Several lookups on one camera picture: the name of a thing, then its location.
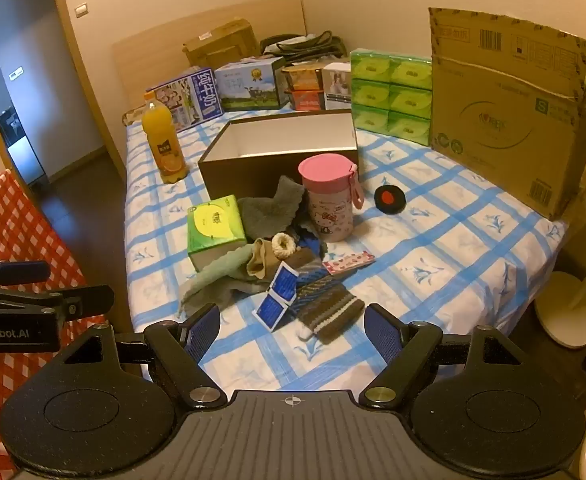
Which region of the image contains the pack of green tissue packets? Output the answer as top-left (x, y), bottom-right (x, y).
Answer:
top-left (349, 49), bottom-right (433, 147)

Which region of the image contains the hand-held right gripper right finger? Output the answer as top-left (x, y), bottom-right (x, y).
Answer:
top-left (358, 304), bottom-right (525, 409)

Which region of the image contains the blue milk carton box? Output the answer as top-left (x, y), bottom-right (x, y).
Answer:
top-left (145, 67), bottom-right (224, 134)

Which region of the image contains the pink patterned tissue pack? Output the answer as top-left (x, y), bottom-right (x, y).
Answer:
top-left (321, 251), bottom-right (377, 276)

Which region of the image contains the black bag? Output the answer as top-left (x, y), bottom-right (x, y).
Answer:
top-left (259, 30), bottom-right (349, 62)

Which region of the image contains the pink lidded cartoon cup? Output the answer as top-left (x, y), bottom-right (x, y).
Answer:
top-left (298, 155), bottom-right (365, 242)

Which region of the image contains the brown taped cardboard box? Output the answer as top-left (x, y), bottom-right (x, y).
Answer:
top-left (182, 19), bottom-right (262, 72)

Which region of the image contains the round black red pad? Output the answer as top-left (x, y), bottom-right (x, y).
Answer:
top-left (374, 185), bottom-right (408, 215)

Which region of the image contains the blue white sachet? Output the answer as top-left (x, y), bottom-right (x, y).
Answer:
top-left (252, 292), bottom-right (289, 334)
top-left (268, 261), bottom-right (299, 306)

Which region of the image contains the red octagonal box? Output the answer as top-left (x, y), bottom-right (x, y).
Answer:
top-left (284, 89), bottom-right (325, 111)

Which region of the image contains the brown white striped sock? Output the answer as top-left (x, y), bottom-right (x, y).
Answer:
top-left (295, 285), bottom-right (367, 345)

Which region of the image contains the large open cardboard box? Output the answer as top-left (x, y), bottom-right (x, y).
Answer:
top-left (427, 7), bottom-right (586, 221)

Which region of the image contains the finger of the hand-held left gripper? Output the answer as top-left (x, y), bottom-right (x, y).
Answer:
top-left (0, 258), bottom-right (52, 287)
top-left (0, 284), bottom-right (116, 320)

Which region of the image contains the cow print milk box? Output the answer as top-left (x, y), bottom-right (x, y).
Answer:
top-left (214, 56), bottom-right (290, 112)

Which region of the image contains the dark grey towel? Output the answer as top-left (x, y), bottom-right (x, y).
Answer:
top-left (236, 175), bottom-right (307, 241)

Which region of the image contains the red checked cloth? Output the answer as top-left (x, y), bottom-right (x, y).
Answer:
top-left (0, 169), bottom-right (134, 480)

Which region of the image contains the greenish grey cloth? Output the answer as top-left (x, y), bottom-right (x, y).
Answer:
top-left (178, 244), bottom-right (270, 319)

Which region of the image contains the blue checked bed sheet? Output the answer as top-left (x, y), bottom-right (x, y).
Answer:
top-left (122, 109), bottom-right (570, 392)

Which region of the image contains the orange juice bottle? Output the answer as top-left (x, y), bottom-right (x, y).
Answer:
top-left (141, 91), bottom-right (190, 185)

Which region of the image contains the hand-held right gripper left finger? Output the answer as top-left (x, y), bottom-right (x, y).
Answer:
top-left (60, 305), bottom-right (229, 409)

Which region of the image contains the tan sock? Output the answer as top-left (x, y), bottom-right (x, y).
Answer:
top-left (247, 237), bottom-right (280, 281)

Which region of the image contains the green tissue box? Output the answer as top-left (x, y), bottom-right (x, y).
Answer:
top-left (187, 194), bottom-right (249, 272)

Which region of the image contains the gold octagonal box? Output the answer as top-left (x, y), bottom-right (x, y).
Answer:
top-left (281, 65), bottom-right (324, 92)

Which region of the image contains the white product box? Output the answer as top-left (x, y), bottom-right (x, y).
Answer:
top-left (321, 62), bottom-right (353, 110)

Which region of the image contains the beige scrunchie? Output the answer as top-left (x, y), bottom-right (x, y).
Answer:
top-left (272, 232), bottom-right (299, 261)

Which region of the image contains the white round stand base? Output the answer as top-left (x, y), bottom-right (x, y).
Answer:
top-left (532, 260), bottom-right (586, 349)

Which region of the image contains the blue striped sock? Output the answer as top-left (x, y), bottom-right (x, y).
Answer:
top-left (293, 262), bottom-right (343, 311)

